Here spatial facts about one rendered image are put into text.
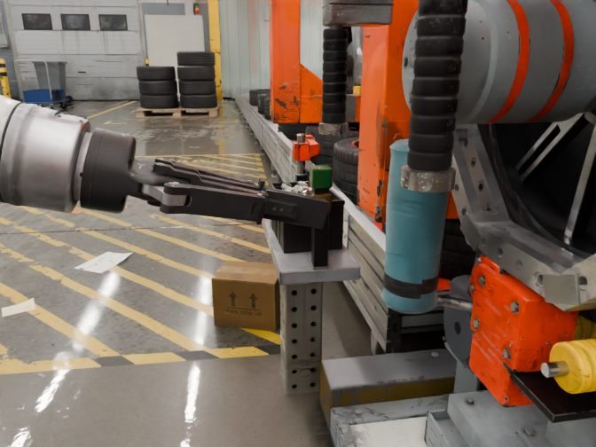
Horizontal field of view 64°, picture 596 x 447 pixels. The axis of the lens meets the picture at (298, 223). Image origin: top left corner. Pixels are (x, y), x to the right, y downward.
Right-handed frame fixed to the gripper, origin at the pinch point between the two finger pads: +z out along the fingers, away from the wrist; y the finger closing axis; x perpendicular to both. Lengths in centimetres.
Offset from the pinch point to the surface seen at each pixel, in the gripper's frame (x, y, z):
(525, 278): 3.1, 0.1, 32.3
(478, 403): 35, 20, 53
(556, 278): 0.9, -5.5, 30.9
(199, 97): 26, 827, 41
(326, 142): 7, 209, 74
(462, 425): 39, 17, 49
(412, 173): -7.5, -12.3, 5.1
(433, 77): -14.9, -12.7, 4.0
